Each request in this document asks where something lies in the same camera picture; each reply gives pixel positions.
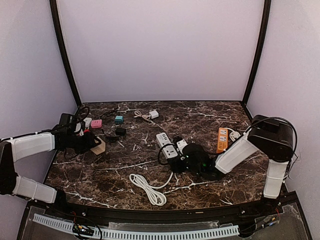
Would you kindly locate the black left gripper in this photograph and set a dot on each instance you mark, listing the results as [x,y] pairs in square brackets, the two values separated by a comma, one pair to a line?
[85,140]

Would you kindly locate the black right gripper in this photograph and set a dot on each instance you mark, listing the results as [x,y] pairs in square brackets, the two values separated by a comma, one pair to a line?
[178,163]

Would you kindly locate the white power strip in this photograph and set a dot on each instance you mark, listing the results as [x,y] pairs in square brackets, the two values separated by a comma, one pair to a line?
[167,148]

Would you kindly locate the beige cube socket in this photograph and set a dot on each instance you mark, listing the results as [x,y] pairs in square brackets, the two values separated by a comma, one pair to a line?
[100,148]

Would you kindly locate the white adapter plug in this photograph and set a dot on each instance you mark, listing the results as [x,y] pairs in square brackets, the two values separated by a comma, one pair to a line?
[87,122]

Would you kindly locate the pink plug adapter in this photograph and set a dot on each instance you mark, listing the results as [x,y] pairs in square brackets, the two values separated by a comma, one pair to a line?
[95,124]

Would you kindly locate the black plug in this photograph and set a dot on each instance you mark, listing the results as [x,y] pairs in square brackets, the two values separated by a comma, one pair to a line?
[119,131]

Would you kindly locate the orange power strip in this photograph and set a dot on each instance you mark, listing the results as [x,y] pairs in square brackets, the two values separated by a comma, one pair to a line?
[222,140]

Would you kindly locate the teal usb charger plug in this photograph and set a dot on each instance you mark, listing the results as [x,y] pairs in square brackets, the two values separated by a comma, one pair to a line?
[119,120]

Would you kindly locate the white usb charger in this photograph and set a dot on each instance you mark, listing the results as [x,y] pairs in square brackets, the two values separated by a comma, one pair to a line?
[153,114]

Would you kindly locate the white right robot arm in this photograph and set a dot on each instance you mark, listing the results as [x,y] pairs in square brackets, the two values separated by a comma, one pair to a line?
[276,137]

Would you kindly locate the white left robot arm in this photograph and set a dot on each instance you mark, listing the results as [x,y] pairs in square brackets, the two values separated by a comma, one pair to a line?
[69,133]

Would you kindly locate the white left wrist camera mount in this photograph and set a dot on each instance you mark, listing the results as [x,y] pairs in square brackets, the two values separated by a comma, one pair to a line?
[79,129]

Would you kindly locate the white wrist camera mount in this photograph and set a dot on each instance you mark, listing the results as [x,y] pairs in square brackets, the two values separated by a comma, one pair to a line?
[181,145]
[79,129]

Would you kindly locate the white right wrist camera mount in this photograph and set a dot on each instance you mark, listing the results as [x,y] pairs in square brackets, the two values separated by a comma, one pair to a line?
[181,145]

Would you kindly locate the white slotted cable duct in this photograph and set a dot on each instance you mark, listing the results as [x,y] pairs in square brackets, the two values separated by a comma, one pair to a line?
[134,231]

